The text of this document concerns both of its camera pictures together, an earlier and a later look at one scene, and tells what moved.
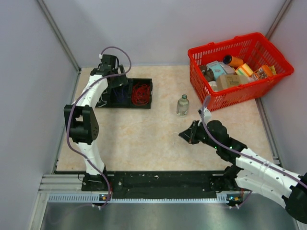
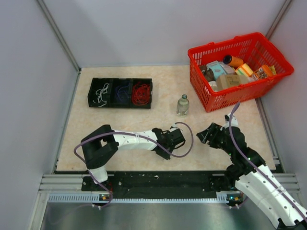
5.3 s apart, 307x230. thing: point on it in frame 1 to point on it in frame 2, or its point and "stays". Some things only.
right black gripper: x=189 y=134 to x=214 y=129
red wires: x=140 y=94 stays
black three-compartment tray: x=137 y=94 stays
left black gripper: x=121 y=79 to x=165 y=155
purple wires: x=121 y=93 stays
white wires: x=105 y=92 stays
